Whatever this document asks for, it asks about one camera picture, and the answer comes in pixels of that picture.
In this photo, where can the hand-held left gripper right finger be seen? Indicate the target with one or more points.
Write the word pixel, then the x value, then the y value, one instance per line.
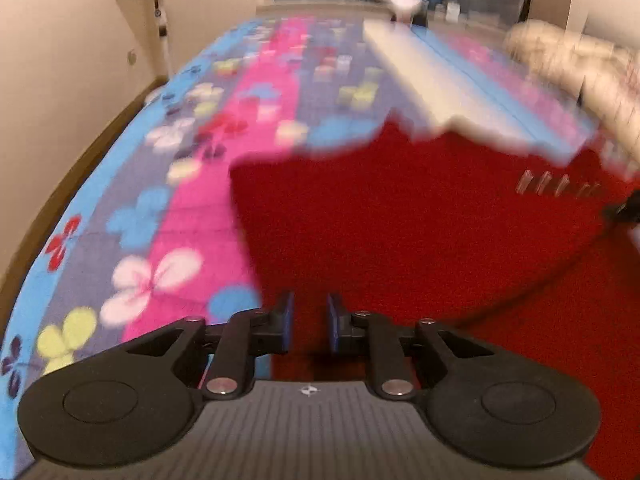
pixel 334 325

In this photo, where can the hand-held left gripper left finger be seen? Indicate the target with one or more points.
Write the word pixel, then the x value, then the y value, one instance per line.
pixel 287 322

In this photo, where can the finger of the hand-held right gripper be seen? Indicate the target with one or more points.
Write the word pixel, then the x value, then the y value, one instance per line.
pixel 622 212

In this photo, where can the red knit garment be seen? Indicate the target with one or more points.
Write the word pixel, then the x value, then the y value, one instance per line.
pixel 420 230

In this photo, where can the floral fleece blanket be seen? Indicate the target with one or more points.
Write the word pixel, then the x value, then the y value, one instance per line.
pixel 200 200

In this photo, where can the cream patterned cloth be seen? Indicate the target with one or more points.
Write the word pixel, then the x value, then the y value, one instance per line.
pixel 565 55

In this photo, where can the wall outlet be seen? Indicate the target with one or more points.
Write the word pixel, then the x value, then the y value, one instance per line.
pixel 131 57

